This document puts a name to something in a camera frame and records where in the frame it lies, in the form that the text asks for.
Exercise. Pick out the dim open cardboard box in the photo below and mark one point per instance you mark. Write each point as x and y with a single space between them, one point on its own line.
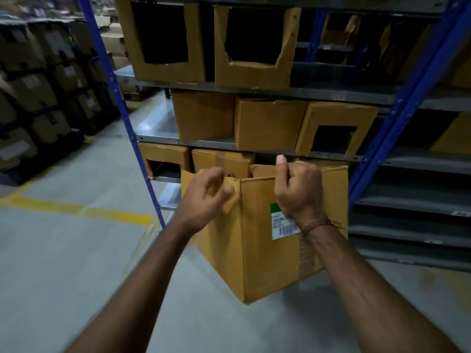
340 36

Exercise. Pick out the plain creased cardboard box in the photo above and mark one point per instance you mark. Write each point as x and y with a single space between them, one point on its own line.
268 124

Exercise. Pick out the cardboard box with torn cutout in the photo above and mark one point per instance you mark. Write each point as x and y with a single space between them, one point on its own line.
250 75

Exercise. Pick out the person's right thumb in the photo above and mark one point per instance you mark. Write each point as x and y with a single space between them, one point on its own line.
282 172

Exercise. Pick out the person's right hand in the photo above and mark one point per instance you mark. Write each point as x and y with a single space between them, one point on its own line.
300 194

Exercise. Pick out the plain closed cardboard box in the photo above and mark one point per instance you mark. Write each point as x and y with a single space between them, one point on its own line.
202 115

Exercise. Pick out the plain tan cardboard box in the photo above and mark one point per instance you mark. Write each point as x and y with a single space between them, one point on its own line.
461 71
454 137

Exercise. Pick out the person's left fingers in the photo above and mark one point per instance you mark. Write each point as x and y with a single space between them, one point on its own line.
220 192

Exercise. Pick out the person's left forearm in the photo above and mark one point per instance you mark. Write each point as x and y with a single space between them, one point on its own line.
139 297

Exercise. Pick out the blue grey metal shelving rack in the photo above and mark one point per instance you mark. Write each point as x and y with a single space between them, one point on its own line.
404 95

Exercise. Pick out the person's left hand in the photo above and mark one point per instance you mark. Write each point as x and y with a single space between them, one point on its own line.
200 204

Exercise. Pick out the row of shelved cardboard boxes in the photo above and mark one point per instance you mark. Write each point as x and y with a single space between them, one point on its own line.
33 91

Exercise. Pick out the low cardboard box with cutout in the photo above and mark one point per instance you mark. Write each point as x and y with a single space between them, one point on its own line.
165 152

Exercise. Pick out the taped cardboard box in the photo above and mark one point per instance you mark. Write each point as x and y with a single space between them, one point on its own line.
220 161

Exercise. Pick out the cardboard box, small square cutout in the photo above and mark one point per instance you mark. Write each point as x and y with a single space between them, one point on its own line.
331 113

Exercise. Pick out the stack of distant cardboard boxes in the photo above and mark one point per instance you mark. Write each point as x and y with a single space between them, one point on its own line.
112 40

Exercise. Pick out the person's right forearm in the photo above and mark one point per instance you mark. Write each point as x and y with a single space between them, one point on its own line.
368 297

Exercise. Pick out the labelled cardboard box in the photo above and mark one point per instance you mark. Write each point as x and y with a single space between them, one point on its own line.
265 260

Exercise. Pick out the tall cardboard box, neat cutout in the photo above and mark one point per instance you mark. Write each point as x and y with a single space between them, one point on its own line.
165 71

